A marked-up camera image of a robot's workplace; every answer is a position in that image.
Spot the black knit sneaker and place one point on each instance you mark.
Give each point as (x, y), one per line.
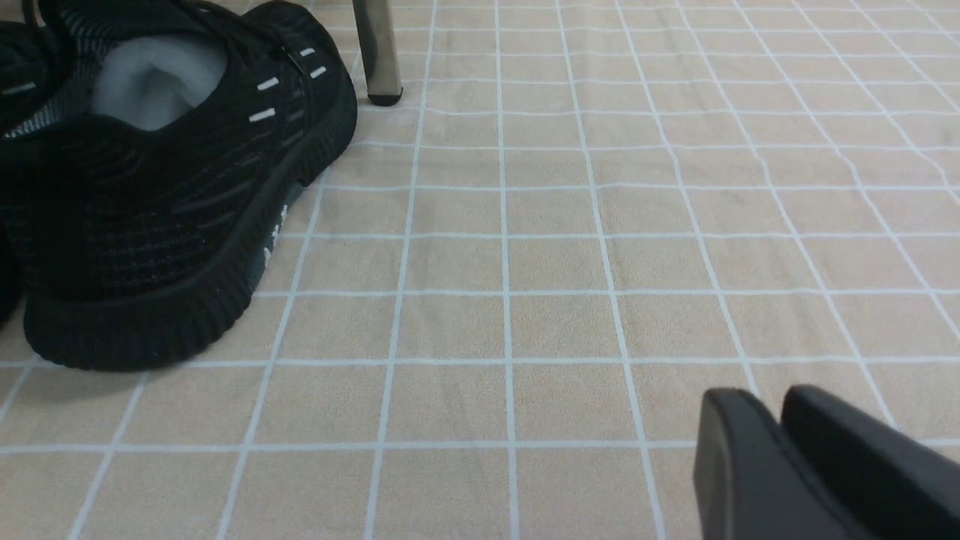
(145, 185)
(22, 70)

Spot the black knit sneaker left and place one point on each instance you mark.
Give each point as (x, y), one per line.
(22, 70)

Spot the black knit sneaker right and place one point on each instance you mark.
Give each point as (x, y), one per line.
(145, 185)

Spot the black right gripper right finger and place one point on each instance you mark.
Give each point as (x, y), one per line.
(893, 485)

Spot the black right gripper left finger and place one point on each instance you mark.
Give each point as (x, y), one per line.
(752, 482)

